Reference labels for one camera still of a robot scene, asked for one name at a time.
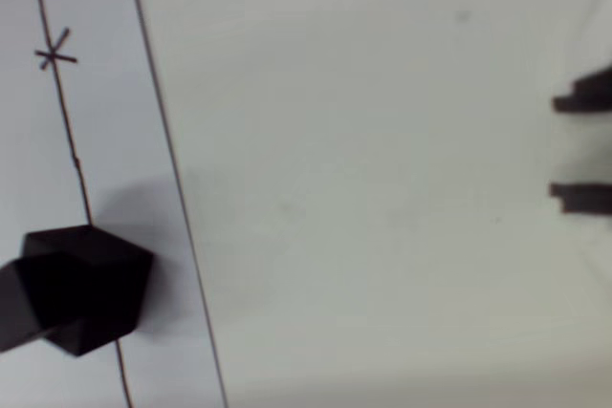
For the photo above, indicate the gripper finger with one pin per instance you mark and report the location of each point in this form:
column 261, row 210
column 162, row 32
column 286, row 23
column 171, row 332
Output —
column 590, row 95
column 588, row 198

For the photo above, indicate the white paper sheet with drawn boxes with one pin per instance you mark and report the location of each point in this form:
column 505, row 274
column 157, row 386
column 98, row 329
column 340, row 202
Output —
column 110, row 116

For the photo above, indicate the black cube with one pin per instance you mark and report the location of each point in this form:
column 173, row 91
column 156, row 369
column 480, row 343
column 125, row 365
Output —
column 81, row 293

